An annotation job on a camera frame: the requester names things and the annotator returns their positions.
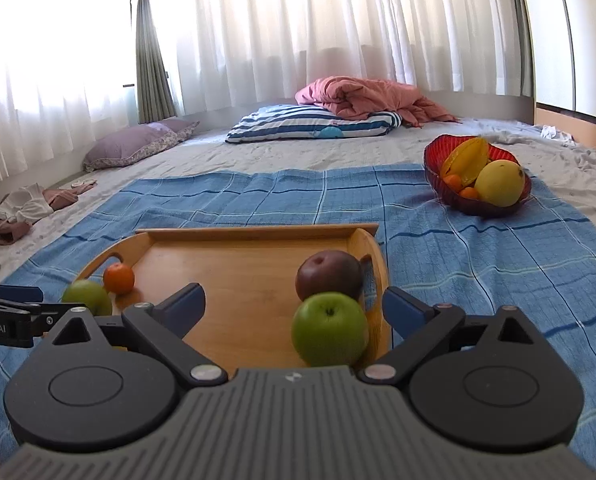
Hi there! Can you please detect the green apple left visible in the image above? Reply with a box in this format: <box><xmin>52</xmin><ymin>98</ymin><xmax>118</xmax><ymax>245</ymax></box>
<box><xmin>62</xmin><ymin>280</ymin><xmax>112</xmax><ymax>316</ymax></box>

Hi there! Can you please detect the green apple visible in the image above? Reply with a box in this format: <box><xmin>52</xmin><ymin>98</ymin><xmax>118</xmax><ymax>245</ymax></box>
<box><xmin>62</xmin><ymin>280</ymin><xmax>112</xmax><ymax>316</ymax></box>
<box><xmin>292</xmin><ymin>292</ymin><xmax>368</xmax><ymax>367</ymax></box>

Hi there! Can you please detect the pile of clothes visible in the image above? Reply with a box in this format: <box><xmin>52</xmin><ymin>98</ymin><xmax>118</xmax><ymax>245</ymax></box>
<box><xmin>0</xmin><ymin>180</ymin><xmax>97</xmax><ymax>246</ymax></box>

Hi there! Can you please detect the small orange tangerine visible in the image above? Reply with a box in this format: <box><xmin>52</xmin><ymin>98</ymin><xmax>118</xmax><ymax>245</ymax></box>
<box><xmin>103</xmin><ymin>262</ymin><xmax>135</xmax><ymax>296</ymax></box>

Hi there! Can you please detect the blue plaid blanket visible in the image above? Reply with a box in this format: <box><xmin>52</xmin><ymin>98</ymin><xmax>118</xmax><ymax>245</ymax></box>
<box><xmin>2</xmin><ymin>164</ymin><xmax>596</xmax><ymax>468</ymax></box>

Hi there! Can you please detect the purple pillow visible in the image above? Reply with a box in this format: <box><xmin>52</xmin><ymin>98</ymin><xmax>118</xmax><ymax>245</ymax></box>
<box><xmin>82</xmin><ymin>117</ymin><xmax>199</xmax><ymax>172</ymax></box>

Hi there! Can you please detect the green apple right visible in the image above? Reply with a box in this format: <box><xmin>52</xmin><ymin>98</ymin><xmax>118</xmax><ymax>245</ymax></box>
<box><xmin>292</xmin><ymin>292</ymin><xmax>368</xmax><ymax>367</ymax></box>

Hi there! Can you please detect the tangerine in bowl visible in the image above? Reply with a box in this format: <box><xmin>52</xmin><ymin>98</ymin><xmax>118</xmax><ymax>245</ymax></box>
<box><xmin>460</xmin><ymin>186</ymin><xmax>480</xmax><ymax>200</ymax></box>
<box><xmin>443</xmin><ymin>174</ymin><xmax>463</xmax><ymax>194</ymax></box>

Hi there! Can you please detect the wooden serving tray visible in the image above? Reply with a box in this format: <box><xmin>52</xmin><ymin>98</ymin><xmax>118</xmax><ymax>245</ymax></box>
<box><xmin>79</xmin><ymin>223</ymin><xmax>390</xmax><ymax>374</ymax></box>

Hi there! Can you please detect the dark red apple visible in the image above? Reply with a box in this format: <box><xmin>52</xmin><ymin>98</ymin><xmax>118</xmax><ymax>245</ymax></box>
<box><xmin>295</xmin><ymin>249</ymin><xmax>364</xmax><ymax>300</ymax></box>

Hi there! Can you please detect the yellow pear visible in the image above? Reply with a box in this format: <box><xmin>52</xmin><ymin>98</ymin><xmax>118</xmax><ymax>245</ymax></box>
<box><xmin>475</xmin><ymin>159</ymin><xmax>525</xmax><ymax>207</ymax></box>

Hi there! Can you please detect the grey bed sheet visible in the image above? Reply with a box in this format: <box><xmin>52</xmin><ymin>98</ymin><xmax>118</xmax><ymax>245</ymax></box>
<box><xmin>0</xmin><ymin>118</ymin><xmax>596</xmax><ymax>281</ymax></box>

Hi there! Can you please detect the yellow starfruit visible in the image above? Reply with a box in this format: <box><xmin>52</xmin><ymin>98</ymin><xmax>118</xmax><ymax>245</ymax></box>
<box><xmin>440</xmin><ymin>136</ymin><xmax>490</xmax><ymax>188</ymax></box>

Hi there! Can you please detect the green drape curtain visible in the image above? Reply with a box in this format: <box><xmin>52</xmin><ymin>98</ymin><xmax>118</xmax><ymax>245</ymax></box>
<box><xmin>135</xmin><ymin>0</ymin><xmax>176</xmax><ymax>124</ymax></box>

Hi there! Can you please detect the red glass fruit bowl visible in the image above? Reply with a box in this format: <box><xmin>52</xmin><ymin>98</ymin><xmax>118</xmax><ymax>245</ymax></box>
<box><xmin>424</xmin><ymin>134</ymin><xmax>532</xmax><ymax>219</ymax></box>

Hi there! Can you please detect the white sheer curtain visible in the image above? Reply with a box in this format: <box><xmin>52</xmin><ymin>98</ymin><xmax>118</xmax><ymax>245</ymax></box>
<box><xmin>0</xmin><ymin>0</ymin><xmax>533</xmax><ymax>181</ymax></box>

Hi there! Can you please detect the white clothes right side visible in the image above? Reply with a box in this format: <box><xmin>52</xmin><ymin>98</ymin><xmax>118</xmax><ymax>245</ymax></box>
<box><xmin>540</xmin><ymin>125</ymin><xmax>576</xmax><ymax>145</ymax></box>

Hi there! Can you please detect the blue striped pillow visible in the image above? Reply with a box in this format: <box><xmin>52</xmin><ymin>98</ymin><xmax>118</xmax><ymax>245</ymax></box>
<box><xmin>225</xmin><ymin>104</ymin><xmax>402</xmax><ymax>144</ymax></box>

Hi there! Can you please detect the pink crumpled quilt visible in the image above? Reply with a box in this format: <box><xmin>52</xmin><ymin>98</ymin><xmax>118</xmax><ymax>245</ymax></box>
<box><xmin>295</xmin><ymin>76</ymin><xmax>456</xmax><ymax>127</ymax></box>

